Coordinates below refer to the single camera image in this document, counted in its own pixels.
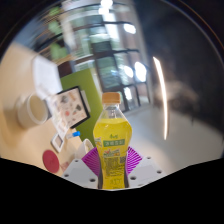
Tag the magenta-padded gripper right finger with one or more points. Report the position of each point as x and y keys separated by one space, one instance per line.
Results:
x=148 y=171

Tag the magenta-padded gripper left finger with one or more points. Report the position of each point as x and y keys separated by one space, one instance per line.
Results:
x=78 y=173

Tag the yellow drink bottle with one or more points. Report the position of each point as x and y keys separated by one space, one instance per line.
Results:
x=112 y=146

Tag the flat round red coaster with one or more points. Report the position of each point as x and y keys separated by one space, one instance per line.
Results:
x=50 y=161

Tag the small blue-capped bottle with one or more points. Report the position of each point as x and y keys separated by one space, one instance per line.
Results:
x=74 y=134

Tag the long linear hanging light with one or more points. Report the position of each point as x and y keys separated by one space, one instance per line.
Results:
x=160 y=100

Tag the white mug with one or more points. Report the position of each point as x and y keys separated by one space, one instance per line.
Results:
x=25 y=115

